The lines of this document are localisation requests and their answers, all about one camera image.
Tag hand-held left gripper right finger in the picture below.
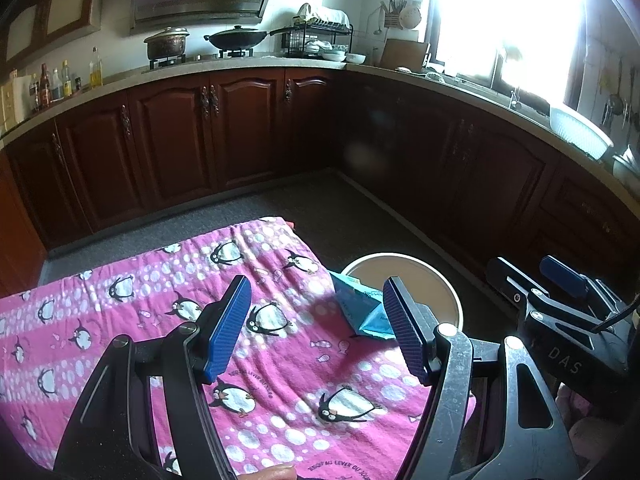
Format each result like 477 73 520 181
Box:
382 275 568 480

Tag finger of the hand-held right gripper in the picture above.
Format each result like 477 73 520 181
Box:
539 255 626 317
487 256 551 321

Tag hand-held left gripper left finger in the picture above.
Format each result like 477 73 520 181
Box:
52 275 253 480

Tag white plastic bucket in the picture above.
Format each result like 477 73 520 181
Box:
345 253 464 334

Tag blue wet wipe packet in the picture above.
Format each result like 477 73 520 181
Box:
330 270 397 341

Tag person's right hand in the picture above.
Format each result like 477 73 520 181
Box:
555 385 633 468

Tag person's left hand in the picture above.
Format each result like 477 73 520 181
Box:
239 464 297 480

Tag pink penguin print blanket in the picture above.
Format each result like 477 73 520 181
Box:
0 216 476 480

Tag white plastic colander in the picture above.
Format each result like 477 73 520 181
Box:
549 104 615 161

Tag hanging kitchen utensils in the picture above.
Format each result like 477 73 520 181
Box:
599 60 640 132

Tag sink faucet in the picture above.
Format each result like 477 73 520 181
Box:
492 47 524 109

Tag dark wooden base cabinets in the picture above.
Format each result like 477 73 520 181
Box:
0 65 640 306

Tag wooden cutting board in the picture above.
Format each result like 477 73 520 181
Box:
380 38 431 74

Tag bright window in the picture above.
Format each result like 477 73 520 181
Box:
427 0 601 111

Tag gas stove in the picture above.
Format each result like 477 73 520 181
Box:
147 50 257 69

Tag yellow oil bottle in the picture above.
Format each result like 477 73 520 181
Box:
89 46 104 89

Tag lidded cooking pot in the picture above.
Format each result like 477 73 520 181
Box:
144 27 191 61

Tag black wok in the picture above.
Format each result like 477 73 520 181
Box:
203 25 292 52

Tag black dish rack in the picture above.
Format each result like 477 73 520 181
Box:
282 2 354 59

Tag cream microwave oven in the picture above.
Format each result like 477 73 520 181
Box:
0 77 32 134

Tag glass door upper cabinets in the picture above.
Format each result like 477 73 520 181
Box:
0 0 104 67

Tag black cable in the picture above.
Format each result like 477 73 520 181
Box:
592 294 640 334

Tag wall utensil holder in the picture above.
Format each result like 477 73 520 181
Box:
379 0 424 29

